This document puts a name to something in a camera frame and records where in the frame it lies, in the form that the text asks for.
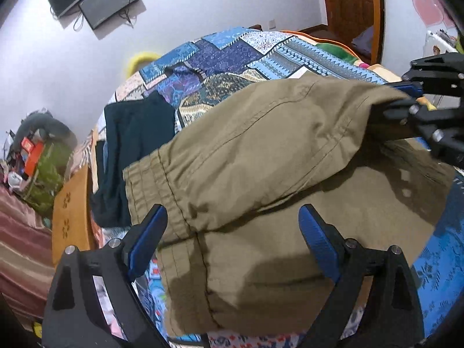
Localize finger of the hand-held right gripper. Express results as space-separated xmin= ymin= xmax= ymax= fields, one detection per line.
xmin=368 ymin=96 xmax=464 ymax=169
xmin=386 ymin=52 xmax=464 ymax=98

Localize pink wall decal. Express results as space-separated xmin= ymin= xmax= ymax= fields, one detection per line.
xmin=382 ymin=0 xmax=454 ymax=26

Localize striped pink curtain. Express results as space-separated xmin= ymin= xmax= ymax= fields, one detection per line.
xmin=0 ymin=185 xmax=55 ymax=320

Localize yellow foam tube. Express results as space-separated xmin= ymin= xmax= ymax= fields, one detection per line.
xmin=125 ymin=51 xmax=160 ymax=77

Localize purple cloth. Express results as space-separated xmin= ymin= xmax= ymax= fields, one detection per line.
xmin=351 ymin=27 xmax=375 ymax=56

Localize patchwork printed blanket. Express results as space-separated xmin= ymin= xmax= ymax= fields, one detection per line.
xmin=70 ymin=26 xmax=464 ymax=348

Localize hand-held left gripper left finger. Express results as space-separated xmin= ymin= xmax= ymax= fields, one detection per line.
xmin=41 ymin=204 xmax=171 ymax=348

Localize wooden door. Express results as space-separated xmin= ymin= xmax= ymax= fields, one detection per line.
xmin=319 ymin=0 xmax=385 ymax=66

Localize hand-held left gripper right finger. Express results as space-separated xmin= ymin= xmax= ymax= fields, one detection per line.
xmin=298 ymin=204 xmax=425 ymax=348

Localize green patterned bag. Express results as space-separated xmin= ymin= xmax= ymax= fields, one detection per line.
xmin=22 ymin=141 xmax=75 ymax=218

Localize dark pants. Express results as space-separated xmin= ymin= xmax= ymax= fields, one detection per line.
xmin=90 ymin=90 xmax=178 ymax=227

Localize small black wall monitor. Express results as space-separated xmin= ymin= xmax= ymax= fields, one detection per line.
xmin=78 ymin=0 xmax=140 ymax=30

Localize green cloth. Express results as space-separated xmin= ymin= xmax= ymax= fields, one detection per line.
xmin=315 ymin=41 xmax=359 ymax=63

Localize grey plush pillow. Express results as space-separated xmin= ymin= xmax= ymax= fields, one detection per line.
xmin=16 ymin=110 xmax=77 ymax=146

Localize white plastic rack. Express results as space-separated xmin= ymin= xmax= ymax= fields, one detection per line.
xmin=424 ymin=28 xmax=462 ymax=59

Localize khaki pants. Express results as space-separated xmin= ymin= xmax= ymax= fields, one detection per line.
xmin=122 ymin=70 xmax=457 ymax=338

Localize orange box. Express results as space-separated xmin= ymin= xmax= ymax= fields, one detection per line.
xmin=20 ymin=143 xmax=46 ymax=181

